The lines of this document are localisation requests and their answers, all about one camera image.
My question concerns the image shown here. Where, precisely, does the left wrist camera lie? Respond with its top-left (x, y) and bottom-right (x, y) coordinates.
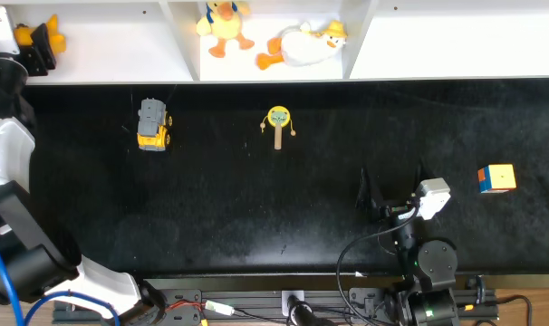
top-left (0, 5), bottom-right (21, 56)

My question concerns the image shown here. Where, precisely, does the yellow rattle drum toy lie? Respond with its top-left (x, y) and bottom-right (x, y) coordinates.
top-left (258, 105), bottom-right (298, 151)

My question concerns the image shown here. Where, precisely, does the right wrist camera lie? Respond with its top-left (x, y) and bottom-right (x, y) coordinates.
top-left (413, 177), bottom-right (452, 222)

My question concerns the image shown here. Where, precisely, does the orange toy dinosaur figure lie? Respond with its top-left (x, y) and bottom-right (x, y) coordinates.
top-left (13, 14), bottom-right (68, 56)

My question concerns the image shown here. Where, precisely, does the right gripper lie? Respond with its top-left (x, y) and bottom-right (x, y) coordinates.
top-left (354, 158), bottom-right (435, 222)

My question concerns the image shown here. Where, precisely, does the white plush duck with hat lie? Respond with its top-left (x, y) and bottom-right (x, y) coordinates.
top-left (255, 19), bottom-right (349, 72)

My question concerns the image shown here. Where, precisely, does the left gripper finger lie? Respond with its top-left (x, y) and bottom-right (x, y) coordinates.
top-left (31, 23), bottom-right (57, 71)
top-left (19, 44), bottom-right (49, 77)

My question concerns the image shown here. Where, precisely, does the mounting rail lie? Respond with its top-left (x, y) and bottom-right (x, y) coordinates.
top-left (52, 273), bottom-right (535, 326)

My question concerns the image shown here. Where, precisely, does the yellow plush duck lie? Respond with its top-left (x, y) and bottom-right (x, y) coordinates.
top-left (195, 1), bottom-right (256, 60)

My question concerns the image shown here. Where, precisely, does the white shelf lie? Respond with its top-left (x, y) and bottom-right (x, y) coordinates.
top-left (0, 0), bottom-right (549, 86)

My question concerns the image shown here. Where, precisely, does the blue cable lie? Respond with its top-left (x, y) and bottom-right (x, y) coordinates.
top-left (0, 216), bottom-right (121, 326)

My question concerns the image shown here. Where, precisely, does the black cable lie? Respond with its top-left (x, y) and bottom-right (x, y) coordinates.
top-left (335, 206), bottom-right (421, 326)

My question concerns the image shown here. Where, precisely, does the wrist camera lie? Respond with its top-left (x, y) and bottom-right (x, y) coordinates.
top-left (0, 5), bottom-right (21, 56)
top-left (413, 177), bottom-right (452, 222)

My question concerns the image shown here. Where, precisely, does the grey and yellow toy truck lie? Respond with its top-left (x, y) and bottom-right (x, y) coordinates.
top-left (136, 97), bottom-right (174, 152)

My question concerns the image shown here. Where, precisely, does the many-coloured puzzle cube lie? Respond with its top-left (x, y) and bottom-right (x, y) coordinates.
top-left (477, 163), bottom-right (518, 196)

